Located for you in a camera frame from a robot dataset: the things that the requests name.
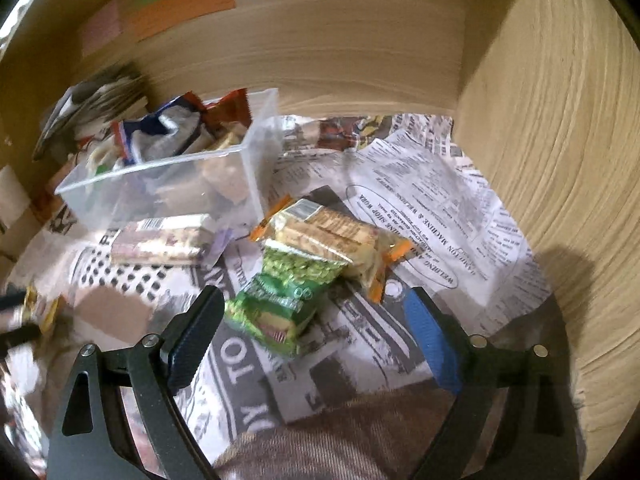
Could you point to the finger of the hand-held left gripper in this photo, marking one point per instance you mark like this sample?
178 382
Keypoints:
11 301
17 335

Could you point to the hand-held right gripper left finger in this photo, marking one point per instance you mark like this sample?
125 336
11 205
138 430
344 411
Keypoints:
197 340

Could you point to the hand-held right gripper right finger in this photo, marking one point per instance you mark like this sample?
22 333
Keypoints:
432 340

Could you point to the yellow snack packet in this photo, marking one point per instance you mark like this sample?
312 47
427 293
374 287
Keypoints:
44 310

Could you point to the green pea snack packet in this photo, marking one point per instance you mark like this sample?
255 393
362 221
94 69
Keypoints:
280 300

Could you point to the nougat bar packet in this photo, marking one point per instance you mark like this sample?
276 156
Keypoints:
165 239

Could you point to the orange-edged cracker packet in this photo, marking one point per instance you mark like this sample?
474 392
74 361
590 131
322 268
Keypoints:
325 235

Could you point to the clear plastic container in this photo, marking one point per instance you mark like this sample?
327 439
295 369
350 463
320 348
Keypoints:
165 185

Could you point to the clear cookie packet green label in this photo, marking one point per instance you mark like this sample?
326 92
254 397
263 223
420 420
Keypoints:
105 157

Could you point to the orange brown snack packet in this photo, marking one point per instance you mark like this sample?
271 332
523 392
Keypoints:
220 107

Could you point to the brown cloth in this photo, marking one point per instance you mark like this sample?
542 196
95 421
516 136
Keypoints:
340 440

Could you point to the newspaper sheet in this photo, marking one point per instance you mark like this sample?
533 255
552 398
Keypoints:
430 200

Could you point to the wooden desk hutch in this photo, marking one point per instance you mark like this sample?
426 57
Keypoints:
550 160

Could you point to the stack of books and papers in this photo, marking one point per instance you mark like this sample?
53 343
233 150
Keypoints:
100 100

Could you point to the pink sticky note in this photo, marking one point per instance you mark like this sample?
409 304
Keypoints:
100 30

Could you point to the orange sticky note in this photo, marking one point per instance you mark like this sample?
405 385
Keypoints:
182 7

